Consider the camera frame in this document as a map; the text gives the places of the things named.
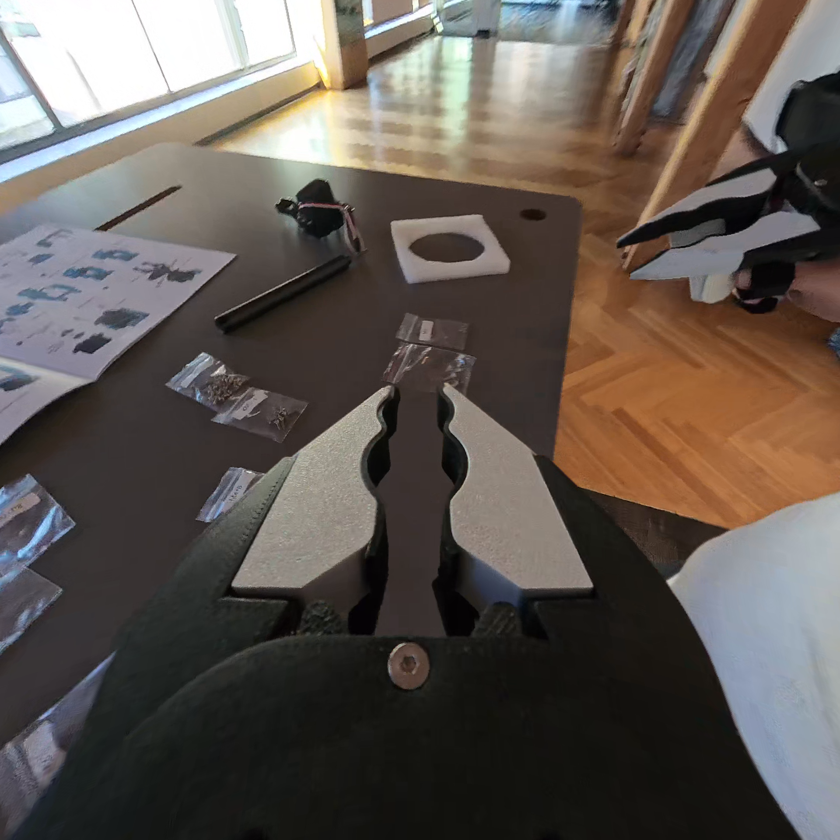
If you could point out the scatter of small parts bags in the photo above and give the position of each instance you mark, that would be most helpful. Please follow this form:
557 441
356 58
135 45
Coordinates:
226 387

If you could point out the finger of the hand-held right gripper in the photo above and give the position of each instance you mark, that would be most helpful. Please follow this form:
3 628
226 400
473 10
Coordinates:
754 246
722 193

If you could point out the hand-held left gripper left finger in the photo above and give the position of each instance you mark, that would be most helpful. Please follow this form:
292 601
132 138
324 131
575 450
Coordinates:
315 525

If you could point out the black seat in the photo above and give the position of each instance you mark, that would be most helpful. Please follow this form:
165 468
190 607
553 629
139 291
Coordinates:
656 531

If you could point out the open instruction booklet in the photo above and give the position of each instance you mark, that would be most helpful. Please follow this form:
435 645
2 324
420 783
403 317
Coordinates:
98 308

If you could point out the wooden pillar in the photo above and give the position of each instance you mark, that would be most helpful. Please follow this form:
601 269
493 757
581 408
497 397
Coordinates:
649 79
722 98
344 46

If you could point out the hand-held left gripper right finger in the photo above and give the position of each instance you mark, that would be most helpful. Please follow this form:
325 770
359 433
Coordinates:
512 525

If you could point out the black metal bar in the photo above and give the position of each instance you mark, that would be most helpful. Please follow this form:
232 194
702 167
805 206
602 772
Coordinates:
282 294

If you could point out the white foam square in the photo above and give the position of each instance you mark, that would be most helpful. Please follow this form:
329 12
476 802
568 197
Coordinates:
410 266

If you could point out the person's right hand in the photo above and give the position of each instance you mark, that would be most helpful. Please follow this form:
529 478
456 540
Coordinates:
817 295

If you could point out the dark desk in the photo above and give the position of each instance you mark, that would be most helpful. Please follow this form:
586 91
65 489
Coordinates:
426 184

